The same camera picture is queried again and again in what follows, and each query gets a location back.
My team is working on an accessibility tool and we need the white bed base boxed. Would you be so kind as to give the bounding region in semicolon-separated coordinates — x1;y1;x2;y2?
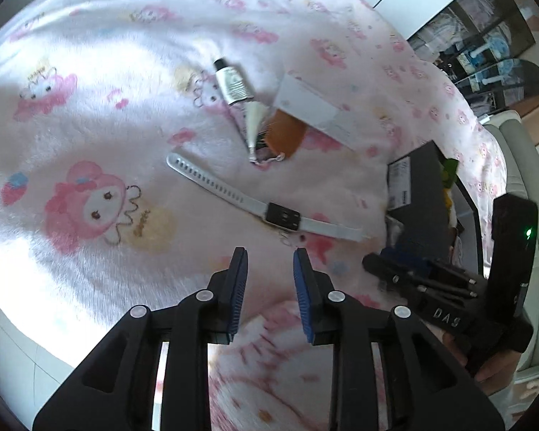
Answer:
0;287;77;418

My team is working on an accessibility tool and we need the white smart watch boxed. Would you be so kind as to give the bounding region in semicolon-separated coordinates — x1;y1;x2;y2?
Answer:
166;153;370;242

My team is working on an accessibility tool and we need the pink cartoon printed blanket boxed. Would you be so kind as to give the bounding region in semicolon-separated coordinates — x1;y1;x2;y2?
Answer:
0;0;513;431

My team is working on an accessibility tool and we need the white hand cream tube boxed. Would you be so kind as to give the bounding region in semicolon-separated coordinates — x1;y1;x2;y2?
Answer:
213;57;254;107

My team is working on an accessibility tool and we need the person's right hand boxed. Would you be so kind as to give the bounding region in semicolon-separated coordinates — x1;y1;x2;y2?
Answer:
440;328;522;396

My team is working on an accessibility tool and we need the orange wooden comb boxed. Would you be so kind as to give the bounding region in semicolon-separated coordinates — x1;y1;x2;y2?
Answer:
266;108;307;159

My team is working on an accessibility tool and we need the dark glass display cabinet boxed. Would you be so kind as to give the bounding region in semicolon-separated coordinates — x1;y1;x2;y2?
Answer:
406;0;539;115

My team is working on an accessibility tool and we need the pink printed cloth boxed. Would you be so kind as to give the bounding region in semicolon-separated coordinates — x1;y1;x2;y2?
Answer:
207;301;436;431

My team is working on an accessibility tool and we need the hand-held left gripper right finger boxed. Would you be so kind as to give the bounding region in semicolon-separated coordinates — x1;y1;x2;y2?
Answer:
293;247;506;431

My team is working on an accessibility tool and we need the green snack packet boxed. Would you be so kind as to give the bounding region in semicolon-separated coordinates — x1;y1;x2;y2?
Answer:
439;157;460;189

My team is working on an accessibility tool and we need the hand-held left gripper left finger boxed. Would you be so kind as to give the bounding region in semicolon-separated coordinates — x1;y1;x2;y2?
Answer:
32;246;250;431

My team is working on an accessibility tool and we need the black storage box container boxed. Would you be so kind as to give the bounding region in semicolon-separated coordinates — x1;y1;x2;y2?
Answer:
386;140;482;280

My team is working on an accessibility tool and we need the white padded bed frame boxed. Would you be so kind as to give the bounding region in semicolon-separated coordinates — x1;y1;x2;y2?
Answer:
478;112;539;396

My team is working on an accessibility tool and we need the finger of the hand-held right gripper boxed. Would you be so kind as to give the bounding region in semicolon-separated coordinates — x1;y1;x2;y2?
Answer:
363;252;434;299
381;250;478;298

